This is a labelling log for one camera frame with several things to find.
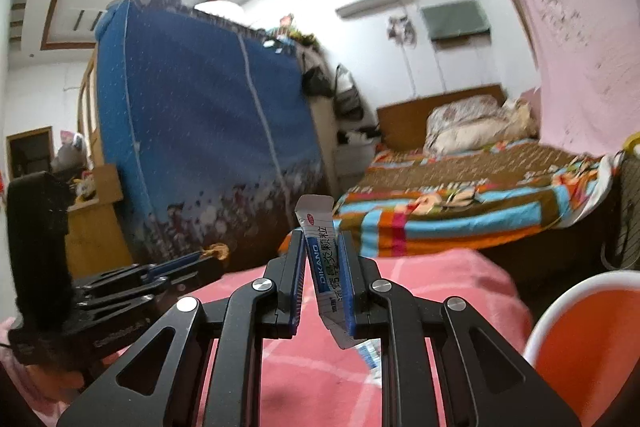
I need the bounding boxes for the wooden dresser left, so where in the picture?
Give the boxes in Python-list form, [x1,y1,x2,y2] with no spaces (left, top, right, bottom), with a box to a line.
[65,164,134,279]

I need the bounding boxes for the yellow power strip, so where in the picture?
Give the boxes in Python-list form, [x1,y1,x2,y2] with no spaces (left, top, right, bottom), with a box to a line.
[623,132,640,158]

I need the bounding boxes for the wooden bed headboard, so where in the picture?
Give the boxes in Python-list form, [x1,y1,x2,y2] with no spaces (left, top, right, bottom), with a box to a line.
[376,83,506,152]

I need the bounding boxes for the blue fabric wardrobe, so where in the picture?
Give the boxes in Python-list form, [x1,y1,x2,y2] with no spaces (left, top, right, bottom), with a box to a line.
[96,0,329,271]

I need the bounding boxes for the floral folded pillow bedding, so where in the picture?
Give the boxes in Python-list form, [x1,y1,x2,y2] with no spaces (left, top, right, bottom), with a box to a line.
[423,95,538,155]

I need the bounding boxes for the orange and white trash bin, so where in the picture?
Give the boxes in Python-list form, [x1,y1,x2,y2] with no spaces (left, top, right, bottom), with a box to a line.
[524,270,639,426]

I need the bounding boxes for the white bedside cabinet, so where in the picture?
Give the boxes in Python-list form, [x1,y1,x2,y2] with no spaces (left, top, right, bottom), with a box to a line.
[333,141,376,193]

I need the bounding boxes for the white air conditioner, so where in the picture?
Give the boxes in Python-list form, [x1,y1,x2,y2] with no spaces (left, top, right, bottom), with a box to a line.
[334,0,402,20]

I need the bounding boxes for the hanging black grey bag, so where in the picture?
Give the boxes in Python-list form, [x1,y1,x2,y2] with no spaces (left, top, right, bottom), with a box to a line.
[333,64,364,121]

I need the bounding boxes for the white toothpaste tube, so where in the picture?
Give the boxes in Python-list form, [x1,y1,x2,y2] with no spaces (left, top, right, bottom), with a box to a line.
[355,339,383,387]

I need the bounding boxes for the blue white toothpaste box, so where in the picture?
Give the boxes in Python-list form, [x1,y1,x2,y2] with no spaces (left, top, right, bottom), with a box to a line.
[295,194,356,350]

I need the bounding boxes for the pink hanging sheet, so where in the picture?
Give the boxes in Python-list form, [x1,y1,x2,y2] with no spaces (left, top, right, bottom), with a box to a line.
[521,0,639,156]

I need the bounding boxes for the small yellow trash piece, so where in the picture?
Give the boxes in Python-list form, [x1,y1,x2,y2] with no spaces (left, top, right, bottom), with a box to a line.
[201,243,230,261]

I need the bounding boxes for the colourful striped bed quilt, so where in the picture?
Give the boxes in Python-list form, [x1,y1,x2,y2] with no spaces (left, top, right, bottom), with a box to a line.
[278,138,618,259]

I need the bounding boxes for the green wall cloth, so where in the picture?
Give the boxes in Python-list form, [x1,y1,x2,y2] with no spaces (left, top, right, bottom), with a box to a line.
[421,0,490,41]

